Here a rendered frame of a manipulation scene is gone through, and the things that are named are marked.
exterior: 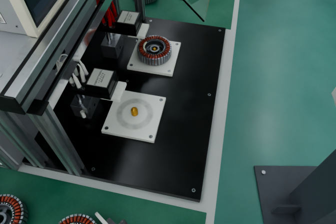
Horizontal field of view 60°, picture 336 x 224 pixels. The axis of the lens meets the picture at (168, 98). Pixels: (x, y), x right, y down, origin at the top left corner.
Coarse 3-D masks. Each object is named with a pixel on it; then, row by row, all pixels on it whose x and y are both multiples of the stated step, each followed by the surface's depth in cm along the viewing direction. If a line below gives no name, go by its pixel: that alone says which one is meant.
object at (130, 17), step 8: (104, 16) 91; (120, 16) 87; (128, 16) 87; (136, 16) 87; (104, 24) 88; (112, 24) 89; (120, 24) 86; (128, 24) 85; (136, 24) 86; (144, 24) 91; (112, 32) 89; (120, 32) 88; (128, 32) 87; (136, 32) 87; (144, 32) 89
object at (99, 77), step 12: (96, 72) 74; (108, 72) 74; (72, 84) 74; (84, 84) 72; (96, 84) 72; (108, 84) 72; (120, 84) 77; (84, 96) 81; (96, 96) 74; (108, 96) 73; (120, 96) 74
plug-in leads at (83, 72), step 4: (60, 56) 69; (64, 60) 69; (56, 64) 69; (60, 64) 69; (80, 64) 73; (76, 68) 75; (80, 68) 72; (84, 68) 74; (56, 72) 73; (76, 72) 75; (80, 72) 72; (84, 72) 75; (88, 72) 77; (76, 76) 76; (80, 76) 73; (84, 76) 74; (72, 80) 74; (76, 80) 71; (84, 80) 74; (76, 84) 72; (80, 84) 73; (80, 88) 74
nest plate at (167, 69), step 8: (136, 48) 99; (160, 48) 99; (176, 48) 99; (136, 56) 97; (176, 56) 97; (128, 64) 94; (136, 64) 94; (144, 64) 94; (160, 64) 94; (168, 64) 94; (152, 72) 93; (160, 72) 93; (168, 72) 92
